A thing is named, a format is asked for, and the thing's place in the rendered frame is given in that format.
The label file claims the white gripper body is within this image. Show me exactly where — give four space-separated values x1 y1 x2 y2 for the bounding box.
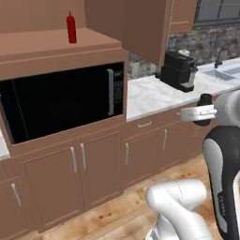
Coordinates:
180 104 218 123

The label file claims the brown base cabinet door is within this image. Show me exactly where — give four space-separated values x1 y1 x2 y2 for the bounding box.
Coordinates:
18 145 86 233
0 178 31 240
153 120 208 172
122 128 165 186
76 130 124 211

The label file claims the brown open cabinet door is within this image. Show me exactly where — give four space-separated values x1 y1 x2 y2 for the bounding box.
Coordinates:
83 0 173 68

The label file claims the brown drawer front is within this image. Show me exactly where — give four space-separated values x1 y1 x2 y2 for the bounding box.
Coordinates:
126 106 188 133

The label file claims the black coffee machine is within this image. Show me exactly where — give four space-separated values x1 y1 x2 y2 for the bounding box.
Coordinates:
159 50 199 94

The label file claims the steel sink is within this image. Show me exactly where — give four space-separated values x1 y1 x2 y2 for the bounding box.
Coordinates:
202 66 240 83

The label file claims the black tap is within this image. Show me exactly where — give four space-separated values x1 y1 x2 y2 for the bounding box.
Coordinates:
214 48 233 69

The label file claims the grey window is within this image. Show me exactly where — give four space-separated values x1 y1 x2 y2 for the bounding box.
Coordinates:
193 0 240 28

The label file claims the black microwave oven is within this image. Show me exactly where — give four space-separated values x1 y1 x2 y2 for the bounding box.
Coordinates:
0 62 126 145

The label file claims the red condiment bottle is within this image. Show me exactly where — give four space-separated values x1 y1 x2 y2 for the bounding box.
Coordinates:
66 10 78 45

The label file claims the silver cabinet door handle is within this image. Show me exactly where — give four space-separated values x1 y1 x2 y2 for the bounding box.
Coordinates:
79 142 87 171
124 142 130 166
161 128 169 152
10 182 23 208
69 146 78 174

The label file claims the silver drawer handle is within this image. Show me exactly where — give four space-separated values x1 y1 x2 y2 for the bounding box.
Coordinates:
137 120 153 129

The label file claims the silver microwave handle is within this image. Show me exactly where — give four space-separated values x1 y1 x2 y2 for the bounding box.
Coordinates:
106 68 115 117

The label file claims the brown closed wall cabinet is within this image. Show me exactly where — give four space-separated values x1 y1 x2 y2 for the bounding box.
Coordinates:
170 0 199 35

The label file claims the brown open wall cabinet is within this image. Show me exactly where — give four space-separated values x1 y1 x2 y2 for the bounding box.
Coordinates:
0 0 129 82

